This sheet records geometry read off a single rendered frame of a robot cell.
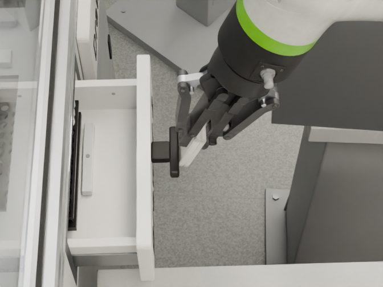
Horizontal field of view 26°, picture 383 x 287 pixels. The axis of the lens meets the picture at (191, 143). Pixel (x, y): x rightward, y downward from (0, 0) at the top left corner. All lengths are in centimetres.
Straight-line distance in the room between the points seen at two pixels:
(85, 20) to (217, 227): 96
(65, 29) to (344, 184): 65
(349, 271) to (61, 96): 46
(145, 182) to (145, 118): 9
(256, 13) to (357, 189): 78
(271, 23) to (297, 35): 3
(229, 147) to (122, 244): 113
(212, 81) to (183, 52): 133
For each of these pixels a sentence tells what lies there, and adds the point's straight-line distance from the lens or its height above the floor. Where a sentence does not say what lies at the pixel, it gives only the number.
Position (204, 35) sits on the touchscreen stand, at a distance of 229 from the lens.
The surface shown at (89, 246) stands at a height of 89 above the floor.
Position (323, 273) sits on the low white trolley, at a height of 76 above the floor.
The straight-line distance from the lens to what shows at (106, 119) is 119.
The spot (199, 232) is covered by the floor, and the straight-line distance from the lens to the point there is 202.
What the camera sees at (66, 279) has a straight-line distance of 101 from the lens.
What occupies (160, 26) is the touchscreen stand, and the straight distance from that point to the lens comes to 231.
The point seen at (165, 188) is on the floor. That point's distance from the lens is 208.
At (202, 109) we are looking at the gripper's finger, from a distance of 98.
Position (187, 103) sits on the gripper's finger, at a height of 103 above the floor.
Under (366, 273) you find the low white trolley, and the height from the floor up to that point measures 76.
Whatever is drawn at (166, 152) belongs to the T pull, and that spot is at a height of 91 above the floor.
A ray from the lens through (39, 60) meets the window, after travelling 95.
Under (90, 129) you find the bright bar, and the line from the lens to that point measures 117.
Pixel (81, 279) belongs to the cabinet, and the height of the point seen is 77.
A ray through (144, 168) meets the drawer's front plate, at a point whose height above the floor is 93.
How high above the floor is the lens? 183
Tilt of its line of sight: 59 degrees down
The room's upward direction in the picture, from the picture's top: straight up
